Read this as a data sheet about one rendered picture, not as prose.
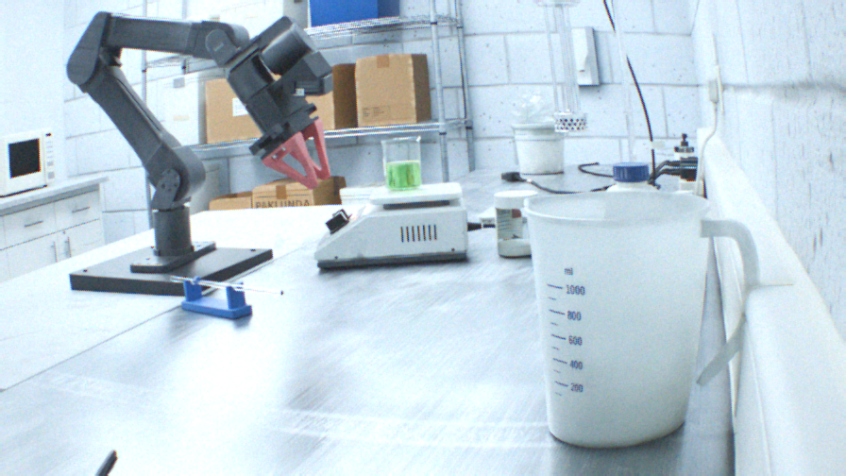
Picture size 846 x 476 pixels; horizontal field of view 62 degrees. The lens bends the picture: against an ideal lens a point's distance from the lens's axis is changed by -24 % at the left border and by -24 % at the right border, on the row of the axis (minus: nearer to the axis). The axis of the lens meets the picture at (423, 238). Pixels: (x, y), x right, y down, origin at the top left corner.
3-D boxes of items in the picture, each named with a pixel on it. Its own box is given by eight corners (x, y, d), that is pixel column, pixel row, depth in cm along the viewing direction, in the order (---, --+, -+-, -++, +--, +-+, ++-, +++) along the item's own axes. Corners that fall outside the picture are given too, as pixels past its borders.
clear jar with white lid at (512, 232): (548, 249, 120) (545, 190, 118) (530, 259, 115) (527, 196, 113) (509, 248, 123) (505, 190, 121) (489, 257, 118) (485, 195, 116)
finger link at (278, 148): (349, 161, 119) (310, 107, 118) (324, 181, 113) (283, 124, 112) (315, 186, 123) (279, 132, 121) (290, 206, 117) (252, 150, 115)
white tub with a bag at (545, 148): (503, 174, 219) (496, 89, 215) (535, 168, 229) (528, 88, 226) (550, 176, 209) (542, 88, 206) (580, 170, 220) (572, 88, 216)
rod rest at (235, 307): (180, 309, 98) (177, 280, 98) (199, 303, 101) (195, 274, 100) (234, 319, 93) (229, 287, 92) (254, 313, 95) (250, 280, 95)
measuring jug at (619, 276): (772, 401, 54) (783, 198, 51) (711, 475, 44) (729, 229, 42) (578, 380, 66) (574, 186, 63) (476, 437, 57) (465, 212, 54)
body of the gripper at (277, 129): (321, 110, 120) (293, 71, 119) (283, 134, 111) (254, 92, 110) (291, 135, 123) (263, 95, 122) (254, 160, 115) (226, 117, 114)
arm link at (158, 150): (213, 175, 122) (103, 40, 121) (196, 180, 116) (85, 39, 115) (188, 205, 123) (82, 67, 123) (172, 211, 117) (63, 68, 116)
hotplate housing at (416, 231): (314, 271, 117) (309, 210, 115) (326, 252, 130) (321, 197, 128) (486, 260, 116) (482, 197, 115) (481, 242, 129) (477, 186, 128)
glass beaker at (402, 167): (401, 197, 117) (397, 136, 116) (376, 195, 121) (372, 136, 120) (436, 192, 121) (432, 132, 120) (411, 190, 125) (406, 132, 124)
